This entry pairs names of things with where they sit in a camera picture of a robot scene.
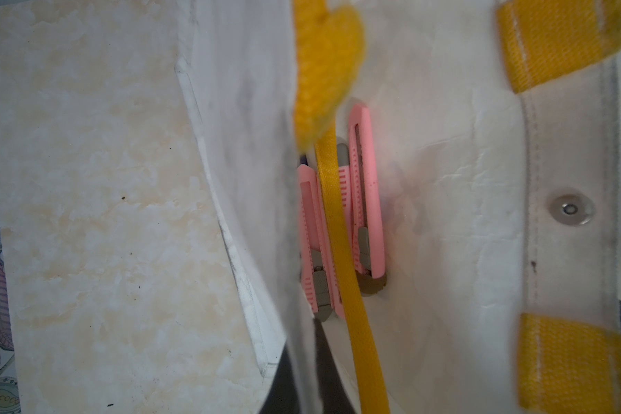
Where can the white canvas pouch yellow handles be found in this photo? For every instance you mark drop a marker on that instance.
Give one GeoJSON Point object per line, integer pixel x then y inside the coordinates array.
{"type": "Point", "coordinates": [492, 201]}

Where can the pink utility knife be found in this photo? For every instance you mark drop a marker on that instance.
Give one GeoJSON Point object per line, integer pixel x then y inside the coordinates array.
{"type": "Point", "coordinates": [317, 271]}
{"type": "Point", "coordinates": [367, 227]}

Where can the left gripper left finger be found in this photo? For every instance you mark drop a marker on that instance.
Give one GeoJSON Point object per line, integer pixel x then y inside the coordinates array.
{"type": "Point", "coordinates": [282, 397]}

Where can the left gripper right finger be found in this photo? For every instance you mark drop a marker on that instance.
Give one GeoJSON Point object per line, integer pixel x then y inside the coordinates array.
{"type": "Point", "coordinates": [334, 398]}

